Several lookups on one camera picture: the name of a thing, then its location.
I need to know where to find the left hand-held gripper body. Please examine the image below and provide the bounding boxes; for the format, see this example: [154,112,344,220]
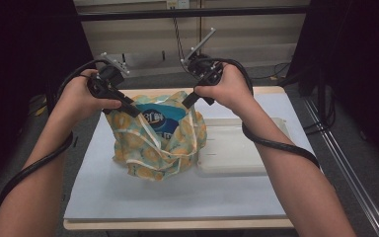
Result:
[87,51,131,100]

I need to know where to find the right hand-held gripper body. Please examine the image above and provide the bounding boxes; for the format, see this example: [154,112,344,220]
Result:
[180,27,225,88]

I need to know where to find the blue food pouch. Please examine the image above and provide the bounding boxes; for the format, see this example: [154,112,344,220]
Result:
[134,102,188,137]

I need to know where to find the green orange patterned cloth bag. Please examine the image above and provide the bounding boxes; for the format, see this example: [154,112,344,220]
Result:
[105,91,208,182]

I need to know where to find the white plastic tray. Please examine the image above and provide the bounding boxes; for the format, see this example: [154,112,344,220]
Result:
[195,117,292,177]

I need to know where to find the person's right hand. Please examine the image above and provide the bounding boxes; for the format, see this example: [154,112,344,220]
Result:
[193,62,261,119]

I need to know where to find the person's left hand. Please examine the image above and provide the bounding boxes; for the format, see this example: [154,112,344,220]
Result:
[50,68,123,132]

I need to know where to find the black stand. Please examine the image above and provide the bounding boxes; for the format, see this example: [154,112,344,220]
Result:
[43,82,63,113]

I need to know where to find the yellow tape strip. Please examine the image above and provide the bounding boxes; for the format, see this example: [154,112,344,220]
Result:
[34,104,48,117]

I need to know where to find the black horizontal bar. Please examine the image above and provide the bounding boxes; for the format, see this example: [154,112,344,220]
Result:
[77,5,310,23]

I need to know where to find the dark curtain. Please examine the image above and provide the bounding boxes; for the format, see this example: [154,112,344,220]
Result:
[284,0,379,172]
[0,0,105,196]

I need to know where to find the black hanging cable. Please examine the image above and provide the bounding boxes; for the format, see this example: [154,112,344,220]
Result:
[172,16,292,82]

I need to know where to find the white wall socket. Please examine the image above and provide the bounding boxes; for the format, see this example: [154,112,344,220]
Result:
[166,0,190,10]

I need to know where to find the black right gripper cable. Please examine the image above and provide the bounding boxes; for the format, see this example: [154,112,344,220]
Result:
[198,57,321,170]

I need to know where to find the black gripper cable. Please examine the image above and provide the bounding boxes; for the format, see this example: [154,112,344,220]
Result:
[0,58,113,206]
[198,57,321,170]

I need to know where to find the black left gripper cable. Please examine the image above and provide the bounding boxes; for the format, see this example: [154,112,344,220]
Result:
[0,58,113,206]

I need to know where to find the black floor cables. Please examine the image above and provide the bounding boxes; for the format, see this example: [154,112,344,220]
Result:
[304,88,340,134]

